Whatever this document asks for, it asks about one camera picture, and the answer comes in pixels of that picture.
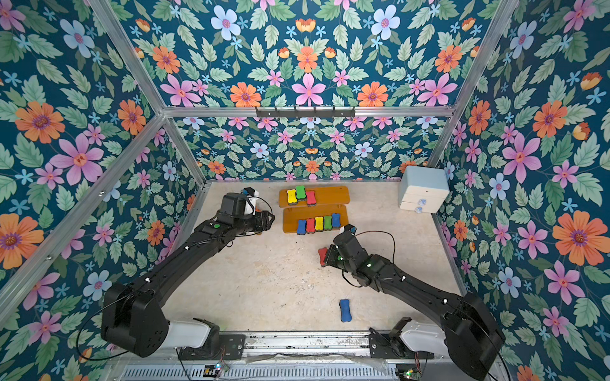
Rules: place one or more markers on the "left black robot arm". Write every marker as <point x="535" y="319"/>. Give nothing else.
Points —
<point x="133" y="318"/>

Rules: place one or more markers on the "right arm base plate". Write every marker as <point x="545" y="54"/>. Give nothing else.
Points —
<point x="384" y="346"/>

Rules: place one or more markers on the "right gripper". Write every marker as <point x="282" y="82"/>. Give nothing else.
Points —
<point x="331" y="257"/>

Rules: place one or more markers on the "green eraser bottom shelf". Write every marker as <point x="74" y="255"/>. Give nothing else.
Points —
<point x="327" y="222"/>

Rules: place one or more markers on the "black wall hook rack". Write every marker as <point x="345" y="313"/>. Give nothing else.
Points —
<point x="299" y="112"/>

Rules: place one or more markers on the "blue eraser bottom shelf right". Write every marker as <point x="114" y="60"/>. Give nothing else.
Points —
<point x="336" y="221"/>

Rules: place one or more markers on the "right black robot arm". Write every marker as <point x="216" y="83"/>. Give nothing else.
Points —
<point x="459" y="327"/>

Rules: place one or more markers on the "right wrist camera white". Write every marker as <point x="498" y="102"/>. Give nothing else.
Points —
<point x="351" y="229"/>

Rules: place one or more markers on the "blue eraser bottom shelf left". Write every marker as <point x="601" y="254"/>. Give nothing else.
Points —
<point x="301" y="227"/>

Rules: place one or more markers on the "red eraser bottom shelf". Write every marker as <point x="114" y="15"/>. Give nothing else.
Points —
<point x="310" y="225"/>

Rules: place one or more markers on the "red eraser shelf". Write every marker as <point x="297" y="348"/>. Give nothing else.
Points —
<point x="310" y="225"/>
<point x="311" y="199"/>
<point x="323" y="257"/>

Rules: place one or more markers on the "red eraser top shelf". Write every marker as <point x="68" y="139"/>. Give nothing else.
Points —
<point x="311" y="199"/>
<point x="323" y="257"/>

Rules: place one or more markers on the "yellow eraser shelf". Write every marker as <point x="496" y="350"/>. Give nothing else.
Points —
<point x="291" y="197"/>
<point x="319" y="223"/>

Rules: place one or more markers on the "blue eraser top shelf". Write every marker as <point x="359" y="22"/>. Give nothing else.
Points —
<point x="345" y="311"/>

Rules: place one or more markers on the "light blue drawer cabinet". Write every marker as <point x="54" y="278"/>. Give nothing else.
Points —
<point x="422" y="190"/>

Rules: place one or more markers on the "yellow eraser top shelf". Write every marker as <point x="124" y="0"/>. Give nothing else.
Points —
<point x="291" y="197"/>

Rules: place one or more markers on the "wooden two-tier shelf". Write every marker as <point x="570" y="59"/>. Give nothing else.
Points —
<point x="330" y="200"/>

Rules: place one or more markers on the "blue eraser shelf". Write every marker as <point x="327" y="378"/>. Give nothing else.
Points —
<point x="345" y="311"/>
<point x="301" y="227"/>
<point x="336" y="221"/>

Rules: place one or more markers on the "yellow eraser bottom shelf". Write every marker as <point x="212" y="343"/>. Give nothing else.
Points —
<point x="319" y="223"/>

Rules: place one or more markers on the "aluminium front rail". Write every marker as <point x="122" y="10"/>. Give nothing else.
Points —
<point x="314" y="355"/>

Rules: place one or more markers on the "green eraser shelf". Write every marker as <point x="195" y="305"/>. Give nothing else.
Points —
<point x="300" y="193"/>
<point x="327" y="222"/>

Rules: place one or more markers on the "green eraser top shelf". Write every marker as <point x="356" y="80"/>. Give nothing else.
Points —
<point x="300" y="193"/>

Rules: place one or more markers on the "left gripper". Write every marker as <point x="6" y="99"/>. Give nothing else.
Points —
<point x="261" y="219"/>

